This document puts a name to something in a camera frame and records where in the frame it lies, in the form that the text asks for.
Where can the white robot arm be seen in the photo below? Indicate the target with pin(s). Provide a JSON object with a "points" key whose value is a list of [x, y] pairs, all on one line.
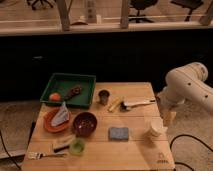
{"points": [[186, 82]]}

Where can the orange fruit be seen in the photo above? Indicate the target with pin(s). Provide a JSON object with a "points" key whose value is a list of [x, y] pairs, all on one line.
{"points": [[55, 97]]}

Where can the yellow banana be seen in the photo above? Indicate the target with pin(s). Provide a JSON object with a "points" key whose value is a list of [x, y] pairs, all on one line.
{"points": [[115, 104]]}

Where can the white paper cup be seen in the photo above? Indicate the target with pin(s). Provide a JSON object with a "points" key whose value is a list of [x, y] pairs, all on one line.
{"points": [[156, 129]]}

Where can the dark red bowl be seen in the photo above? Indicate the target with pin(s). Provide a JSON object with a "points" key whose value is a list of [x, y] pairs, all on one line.
{"points": [[84, 124]]}

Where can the green plastic tray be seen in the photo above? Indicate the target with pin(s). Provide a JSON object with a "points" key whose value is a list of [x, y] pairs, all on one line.
{"points": [[62, 82]]}

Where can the small metal cup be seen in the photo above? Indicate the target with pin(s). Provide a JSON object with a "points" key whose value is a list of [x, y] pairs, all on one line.
{"points": [[103, 96]]}

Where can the grey folded cloth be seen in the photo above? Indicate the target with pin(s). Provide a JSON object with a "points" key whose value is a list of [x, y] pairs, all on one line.
{"points": [[61, 116]]}

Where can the black office chair right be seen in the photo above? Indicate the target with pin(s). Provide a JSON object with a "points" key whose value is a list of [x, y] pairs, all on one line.
{"points": [[190, 4]]}

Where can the black office chair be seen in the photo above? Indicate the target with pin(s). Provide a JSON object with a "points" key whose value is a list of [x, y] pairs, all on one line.
{"points": [[190, 4], [43, 3], [141, 5]]}

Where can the black office chair left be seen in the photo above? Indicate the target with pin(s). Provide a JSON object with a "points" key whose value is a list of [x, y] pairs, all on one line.
{"points": [[43, 3]]}

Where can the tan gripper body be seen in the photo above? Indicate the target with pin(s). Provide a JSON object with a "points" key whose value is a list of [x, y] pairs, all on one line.
{"points": [[168, 117]]}

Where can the silver fork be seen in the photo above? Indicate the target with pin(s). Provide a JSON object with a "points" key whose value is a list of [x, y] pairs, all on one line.
{"points": [[39, 155]]}

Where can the blue sponge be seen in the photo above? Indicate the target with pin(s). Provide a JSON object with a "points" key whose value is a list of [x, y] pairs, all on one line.
{"points": [[118, 133]]}

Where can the wooden block brush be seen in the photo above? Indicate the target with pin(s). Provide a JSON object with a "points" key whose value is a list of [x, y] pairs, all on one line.
{"points": [[62, 143]]}

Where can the small green cup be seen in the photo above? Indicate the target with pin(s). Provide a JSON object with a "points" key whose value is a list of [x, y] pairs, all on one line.
{"points": [[77, 146]]}

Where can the dark brown scrub brush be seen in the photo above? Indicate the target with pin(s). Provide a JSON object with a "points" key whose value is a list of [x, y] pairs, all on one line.
{"points": [[73, 92]]}

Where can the orange plate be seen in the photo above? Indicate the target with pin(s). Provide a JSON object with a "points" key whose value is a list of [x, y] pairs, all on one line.
{"points": [[50, 127]]}

